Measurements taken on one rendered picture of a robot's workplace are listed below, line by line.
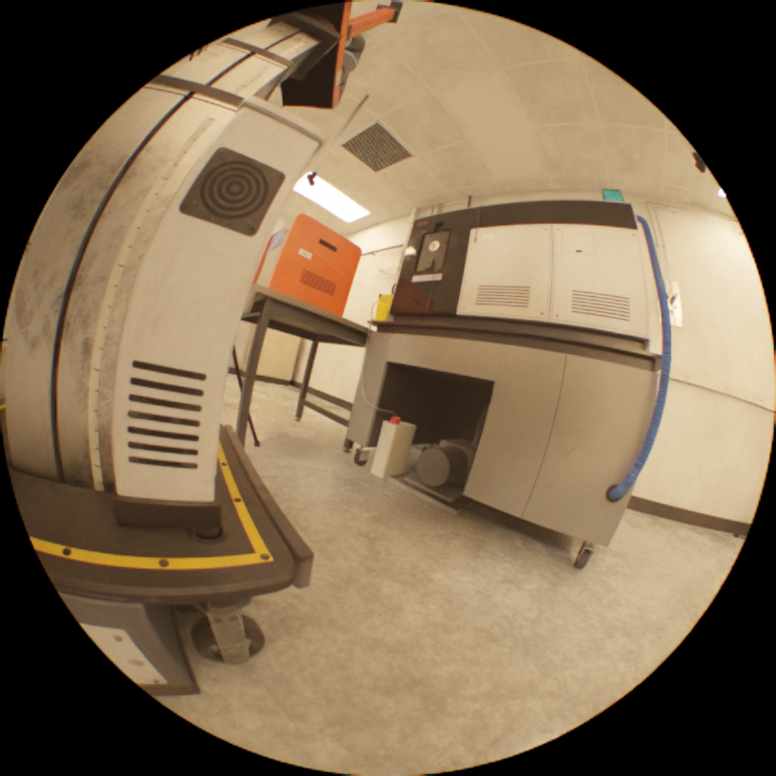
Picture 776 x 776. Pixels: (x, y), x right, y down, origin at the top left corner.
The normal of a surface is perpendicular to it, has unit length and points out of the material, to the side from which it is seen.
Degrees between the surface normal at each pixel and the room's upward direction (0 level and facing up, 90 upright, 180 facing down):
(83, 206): 90
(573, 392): 90
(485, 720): 0
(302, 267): 90
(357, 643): 0
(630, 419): 90
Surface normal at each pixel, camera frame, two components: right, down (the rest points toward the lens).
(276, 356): 0.72, 0.19
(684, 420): -0.65, -0.15
